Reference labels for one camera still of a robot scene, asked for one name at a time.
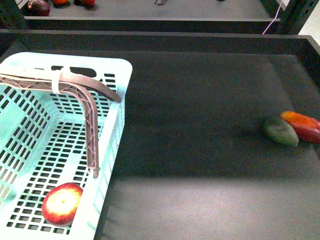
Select light blue plastic basket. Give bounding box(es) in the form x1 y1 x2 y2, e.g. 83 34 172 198
0 51 133 240

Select black display tray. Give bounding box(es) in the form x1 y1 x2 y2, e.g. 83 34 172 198
0 30 320 240
19 0 282 34

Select red yellow apple on shelf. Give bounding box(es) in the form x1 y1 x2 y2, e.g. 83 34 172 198
73 0 96 7

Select red orange mango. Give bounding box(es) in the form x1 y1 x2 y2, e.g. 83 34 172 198
280 111 320 144

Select dark red apple front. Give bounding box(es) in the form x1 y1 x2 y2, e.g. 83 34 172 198
27 0 51 17

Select black perforated post right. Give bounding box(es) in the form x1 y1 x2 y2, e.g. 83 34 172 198
275 0 320 35

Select orange red tomato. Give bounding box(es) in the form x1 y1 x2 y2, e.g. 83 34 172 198
51 0 69 7

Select lower black display tray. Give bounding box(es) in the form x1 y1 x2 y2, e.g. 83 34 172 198
0 30 320 240

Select pink cable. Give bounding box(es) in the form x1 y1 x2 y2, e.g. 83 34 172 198
261 0 286 35

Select white zip tie right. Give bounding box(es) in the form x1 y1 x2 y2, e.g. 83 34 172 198
51 70 62 94

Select red yellow apple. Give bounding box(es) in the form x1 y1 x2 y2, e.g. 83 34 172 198
41 182 83 227
73 0 96 7

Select green mango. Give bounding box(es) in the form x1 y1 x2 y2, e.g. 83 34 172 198
262 116 300 147

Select upper black display tray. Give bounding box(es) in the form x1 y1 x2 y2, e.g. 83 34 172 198
19 0 282 34

